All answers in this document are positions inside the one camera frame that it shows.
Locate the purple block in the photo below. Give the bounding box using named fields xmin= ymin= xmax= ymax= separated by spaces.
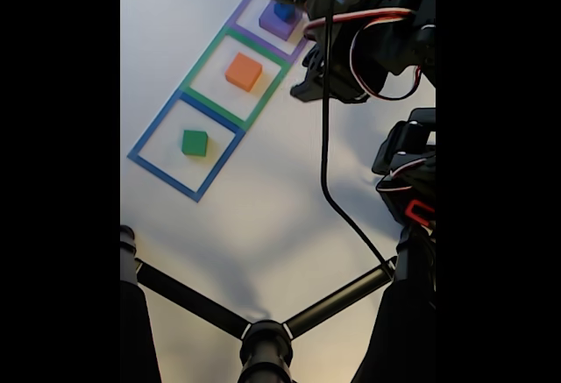
xmin=258 ymin=2 xmax=304 ymax=42

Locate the orange block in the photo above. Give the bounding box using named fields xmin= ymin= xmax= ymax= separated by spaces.
xmin=224 ymin=52 xmax=264 ymax=94

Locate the small blue cube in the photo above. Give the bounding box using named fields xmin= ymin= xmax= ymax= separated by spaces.
xmin=273 ymin=2 xmax=295 ymax=23

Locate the green cube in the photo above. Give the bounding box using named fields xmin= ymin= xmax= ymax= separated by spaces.
xmin=181 ymin=129 xmax=209 ymax=157

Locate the purple tape square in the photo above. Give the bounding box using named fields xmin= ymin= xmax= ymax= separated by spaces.
xmin=227 ymin=0 xmax=310 ymax=62

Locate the green tape square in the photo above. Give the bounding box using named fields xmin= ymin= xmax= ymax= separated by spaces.
xmin=180 ymin=25 xmax=291 ymax=132

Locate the red clamp part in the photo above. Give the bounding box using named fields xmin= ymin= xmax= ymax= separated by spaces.
xmin=403 ymin=198 xmax=437 ymax=226

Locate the blue tape square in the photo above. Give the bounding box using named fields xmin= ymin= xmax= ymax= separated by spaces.
xmin=126 ymin=88 xmax=246 ymax=203

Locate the black tripod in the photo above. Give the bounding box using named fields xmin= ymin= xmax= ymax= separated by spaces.
xmin=120 ymin=223 xmax=437 ymax=383

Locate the black camera cable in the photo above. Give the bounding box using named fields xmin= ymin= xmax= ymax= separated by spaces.
xmin=319 ymin=0 xmax=398 ymax=274

